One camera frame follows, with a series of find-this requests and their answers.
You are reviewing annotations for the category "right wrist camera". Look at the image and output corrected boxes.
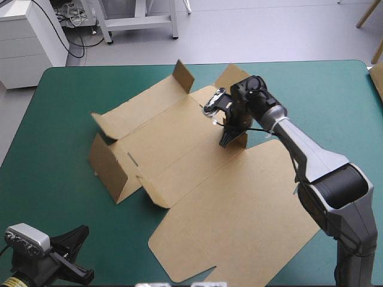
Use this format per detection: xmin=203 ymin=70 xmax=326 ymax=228
xmin=202 ymin=86 xmax=233 ymax=118

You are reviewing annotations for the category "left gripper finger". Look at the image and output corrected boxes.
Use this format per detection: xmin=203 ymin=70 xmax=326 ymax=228
xmin=50 ymin=225 xmax=90 ymax=258
xmin=49 ymin=253 xmax=95 ymax=285

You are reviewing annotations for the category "loose brown cardboard sheet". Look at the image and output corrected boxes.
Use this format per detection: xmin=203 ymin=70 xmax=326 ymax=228
xmin=368 ymin=63 xmax=383 ymax=100

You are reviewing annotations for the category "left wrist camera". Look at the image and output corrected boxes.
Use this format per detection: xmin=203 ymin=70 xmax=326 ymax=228
xmin=4 ymin=222 xmax=51 ymax=258

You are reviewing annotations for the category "white metal table frame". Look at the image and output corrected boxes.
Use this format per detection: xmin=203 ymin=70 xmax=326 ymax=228
xmin=98 ymin=0 xmax=181 ymax=46

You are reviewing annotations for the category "brown cardboard box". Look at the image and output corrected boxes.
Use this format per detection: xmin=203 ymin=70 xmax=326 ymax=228
xmin=88 ymin=59 xmax=323 ymax=283

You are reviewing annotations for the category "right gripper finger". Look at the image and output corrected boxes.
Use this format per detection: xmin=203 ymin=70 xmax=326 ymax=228
xmin=218 ymin=129 xmax=244 ymax=149

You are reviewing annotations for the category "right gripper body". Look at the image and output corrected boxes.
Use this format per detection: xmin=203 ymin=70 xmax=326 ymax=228
xmin=220 ymin=94 xmax=253 ymax=134

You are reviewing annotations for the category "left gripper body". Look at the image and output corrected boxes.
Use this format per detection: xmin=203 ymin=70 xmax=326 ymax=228
xmin=11 ymin=235 xmax=65 ymax=286

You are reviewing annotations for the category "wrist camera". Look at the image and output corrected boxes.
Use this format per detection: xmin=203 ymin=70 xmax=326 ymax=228
xmin=202 ymin=86 xmax=233 ymax=118
xmin=4 ymin=222 xmax=51 ymax=258

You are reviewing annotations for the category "black floor cable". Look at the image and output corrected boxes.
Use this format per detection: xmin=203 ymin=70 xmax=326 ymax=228
xmin=32 ymin=0 xmax=88 ymax=59

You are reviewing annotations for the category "wooden chair leg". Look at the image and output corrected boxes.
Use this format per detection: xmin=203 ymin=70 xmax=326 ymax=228
xmin=370 ymin=38 xmax=383 ymax=65
xmin=355 ymin=0 xmax=381 ymax=29

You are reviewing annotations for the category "white drawer cabinet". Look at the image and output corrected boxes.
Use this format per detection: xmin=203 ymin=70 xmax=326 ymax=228
xmin=0 ymin=0 xmax=70 ymax=90

